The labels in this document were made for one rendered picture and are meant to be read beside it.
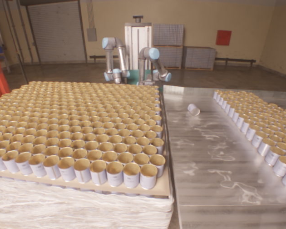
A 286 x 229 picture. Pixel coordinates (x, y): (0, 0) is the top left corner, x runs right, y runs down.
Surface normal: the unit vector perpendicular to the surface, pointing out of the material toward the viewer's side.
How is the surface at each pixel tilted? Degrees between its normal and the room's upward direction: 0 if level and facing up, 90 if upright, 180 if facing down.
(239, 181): 0
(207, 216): 0
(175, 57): 88
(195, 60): 89
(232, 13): 90
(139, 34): 90
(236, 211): 0
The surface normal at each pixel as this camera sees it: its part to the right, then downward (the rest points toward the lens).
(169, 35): -0.04, 0.45
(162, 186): 0.04, -0.87
